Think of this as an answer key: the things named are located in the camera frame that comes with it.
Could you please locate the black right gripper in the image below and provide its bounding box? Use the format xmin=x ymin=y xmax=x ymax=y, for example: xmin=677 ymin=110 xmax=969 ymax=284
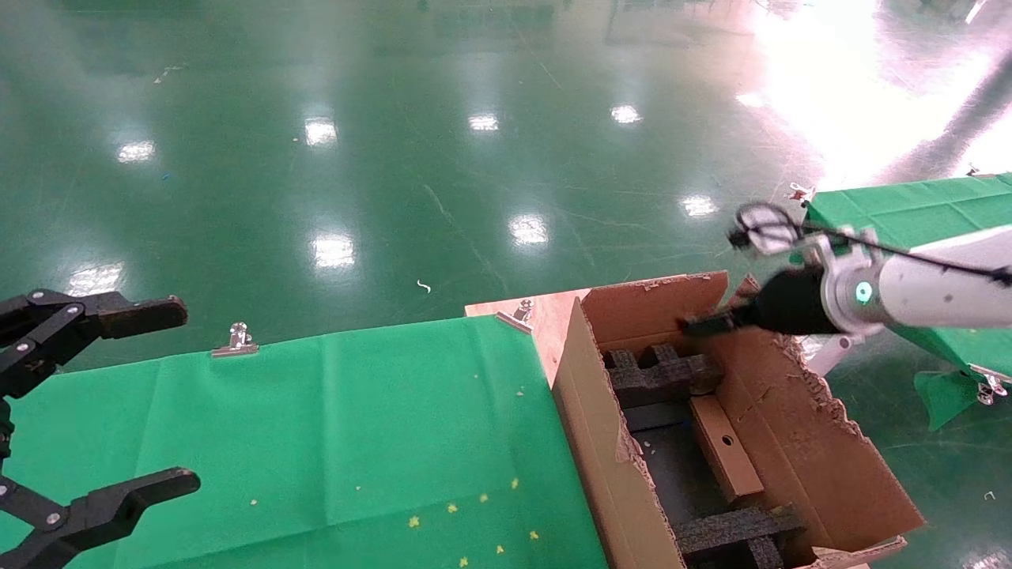
xmin=682 ymin=269 xmax=831 ymax=337

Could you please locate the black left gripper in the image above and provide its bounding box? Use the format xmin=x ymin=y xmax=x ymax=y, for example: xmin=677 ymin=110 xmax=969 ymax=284
xmin=0 ymin=290 xmax=201 ymax=569

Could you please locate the brown cardboard box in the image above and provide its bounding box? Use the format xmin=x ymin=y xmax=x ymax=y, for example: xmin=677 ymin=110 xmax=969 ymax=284
xmin=688 ymin=395 xmax=766 ymax=504

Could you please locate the large torn cardboard carton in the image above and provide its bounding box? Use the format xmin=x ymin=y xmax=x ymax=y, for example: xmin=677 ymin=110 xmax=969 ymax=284
xmin=552 ymin=271 xmax=926 ymax=569

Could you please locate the black foam insert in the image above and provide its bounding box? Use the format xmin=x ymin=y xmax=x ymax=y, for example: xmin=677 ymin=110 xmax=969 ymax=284
xmin=676 ymin=506 xmax=807 ymax=569
xmin=605 ymin=344 xmax=722 ymax=409

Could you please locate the white table leg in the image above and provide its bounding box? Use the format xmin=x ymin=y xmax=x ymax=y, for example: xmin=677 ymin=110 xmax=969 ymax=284
xmin=806 ymin=332 xmax=864 ymax=379

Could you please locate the green tablecloth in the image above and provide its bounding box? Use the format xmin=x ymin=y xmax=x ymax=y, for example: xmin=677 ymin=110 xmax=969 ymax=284
xmin=802 ymin=174 xmax=1012 ymax=431
xmin=0 ymin=316 xmax=610 ymax=569

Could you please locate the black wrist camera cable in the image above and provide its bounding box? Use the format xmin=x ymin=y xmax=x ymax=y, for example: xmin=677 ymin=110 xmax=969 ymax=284
xmin=731 ymin=204 xmax=1012 ymax=284

